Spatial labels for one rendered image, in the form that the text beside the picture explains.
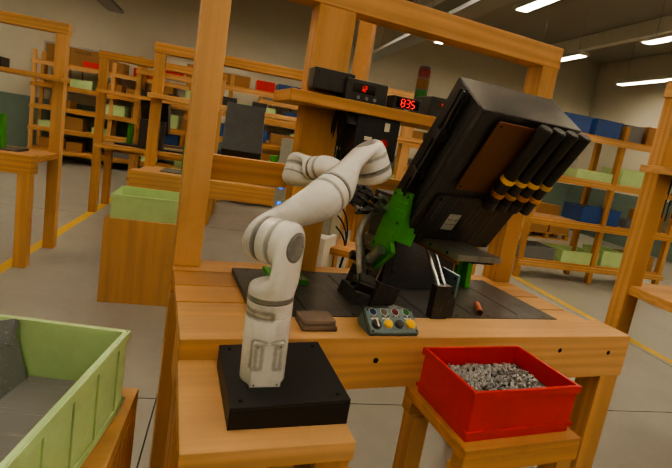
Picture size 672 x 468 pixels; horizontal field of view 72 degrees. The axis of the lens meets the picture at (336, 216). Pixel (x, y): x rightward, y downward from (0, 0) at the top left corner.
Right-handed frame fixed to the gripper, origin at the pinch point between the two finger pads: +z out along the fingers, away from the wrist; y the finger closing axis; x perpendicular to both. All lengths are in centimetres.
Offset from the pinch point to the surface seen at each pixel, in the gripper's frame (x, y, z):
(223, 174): 32, 14, -45
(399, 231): -5.2, -11.8, 4.9
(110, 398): 0, -74, -62
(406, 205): -11.6, -6.3, 2.9
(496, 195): -31.7, -7.2, 20.6
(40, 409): 1, -78, -73
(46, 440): -20, -85, -71
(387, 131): -7.7, 28.1, -0.9
